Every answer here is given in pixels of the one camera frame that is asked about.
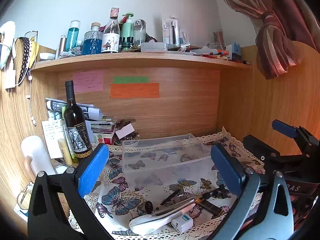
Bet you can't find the small white blue box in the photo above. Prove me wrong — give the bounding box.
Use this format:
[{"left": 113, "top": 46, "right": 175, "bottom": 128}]
[{"left": 171, "top": 213, "right": 194, "bottom": 233}]

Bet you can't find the black pen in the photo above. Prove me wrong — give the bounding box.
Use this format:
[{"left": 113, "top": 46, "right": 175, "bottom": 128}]
[{"left": 160, "top": 189, "right": 180, "bottom": 206}]

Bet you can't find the silver metal clip tool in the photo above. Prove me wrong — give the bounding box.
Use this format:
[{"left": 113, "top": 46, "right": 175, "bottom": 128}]
[{"left": 152, "top": 192, "right": 195, "bottom": 216}]

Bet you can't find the yellow lip balm tube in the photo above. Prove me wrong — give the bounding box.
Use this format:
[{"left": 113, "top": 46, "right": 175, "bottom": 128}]
[{"left": 58, "top": 139, "right": 73, "bottom": 166}]

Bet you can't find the dark wine bottle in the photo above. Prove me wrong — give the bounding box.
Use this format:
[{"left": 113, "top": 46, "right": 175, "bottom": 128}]
[{"left": 63, "top": 80, "right": 92, "bottom": 163}]

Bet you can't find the butterfly lace tablecloth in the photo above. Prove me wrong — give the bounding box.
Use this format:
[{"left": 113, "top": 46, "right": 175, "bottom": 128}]
[{"left": 67, "top": 127, "right": 266, "bottom": 240}]

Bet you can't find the blue pencil sharpener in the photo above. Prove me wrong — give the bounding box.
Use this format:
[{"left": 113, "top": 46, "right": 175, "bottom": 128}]
[{"left": 226, "top": 42, "right": 241, "bottom": 61}]

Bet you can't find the stack of papers and books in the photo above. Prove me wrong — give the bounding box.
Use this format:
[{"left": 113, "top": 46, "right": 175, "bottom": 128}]
[{"left": 46, "top": 98, "right": 116, "bottom": 145}]

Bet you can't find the clear plastic storage box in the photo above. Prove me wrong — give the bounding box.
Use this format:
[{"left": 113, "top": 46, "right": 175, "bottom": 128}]
[{"left": 122, "top": 134, "right": 210, "bottom": 172}]

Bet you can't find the brown striped curtain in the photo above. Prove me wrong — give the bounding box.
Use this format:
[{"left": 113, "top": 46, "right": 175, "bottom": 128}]
[{"left": 223, "top": 0, "right": 319, "bottom": 79}]

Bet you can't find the white card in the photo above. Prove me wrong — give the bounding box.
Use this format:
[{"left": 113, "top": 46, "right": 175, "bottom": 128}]
[{"left": 116, "top": 123, "right": 135, "bottom": 139}]

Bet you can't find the pink sticky note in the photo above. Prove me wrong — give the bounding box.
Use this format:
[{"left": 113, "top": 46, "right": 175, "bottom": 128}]
[{"left": 73, "top": 70, "right": 104, "bottom": 93}]

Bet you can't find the orange sticky note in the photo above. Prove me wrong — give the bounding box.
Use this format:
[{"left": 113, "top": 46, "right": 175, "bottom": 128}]
[{"left": 110, "top": 83, "right": 159, "bottom": 99}]

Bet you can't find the green sticky note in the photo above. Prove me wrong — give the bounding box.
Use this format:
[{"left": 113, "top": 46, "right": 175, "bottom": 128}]
[{"left": 113, "top": 76, "right": 149, "bottom": 84}]

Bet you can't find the wooden shelf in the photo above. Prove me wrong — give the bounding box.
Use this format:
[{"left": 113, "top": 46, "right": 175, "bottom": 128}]
[{"left": 33, "top": 53, "right": 252, "bottom": 72}]

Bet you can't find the tall teal tube bottle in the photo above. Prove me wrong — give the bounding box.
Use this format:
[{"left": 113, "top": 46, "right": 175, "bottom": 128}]
[{"left": 65, "top": 20, "right": 80, "bottom": 51}]

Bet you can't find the green pump bottle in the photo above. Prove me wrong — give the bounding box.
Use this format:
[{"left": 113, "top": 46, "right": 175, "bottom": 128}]
[{"left": 120, "top": 12, "right": 134, "bottom": 52}]

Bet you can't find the blue liquid glass bottle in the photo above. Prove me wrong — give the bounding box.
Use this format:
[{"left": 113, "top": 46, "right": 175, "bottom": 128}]
[{"left": 82, "top": 22, "right": 103, "bottom": 55}]

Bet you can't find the glass jar with metal lid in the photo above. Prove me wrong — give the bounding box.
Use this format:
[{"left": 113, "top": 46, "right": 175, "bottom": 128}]
[{"left": 133, "top": 19, "right": 146, "bottom": 47}]

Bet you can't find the clear bottle with label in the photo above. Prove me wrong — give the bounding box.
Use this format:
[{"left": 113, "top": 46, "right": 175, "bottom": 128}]
[{"left": 101, "top": 7, "right": 120, "bottom": 53}]

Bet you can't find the dark bead necklace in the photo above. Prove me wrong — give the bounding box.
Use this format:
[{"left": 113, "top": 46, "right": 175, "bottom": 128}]
[{"left": 16, "top": 36, "right": 30, "bottom": 86}]

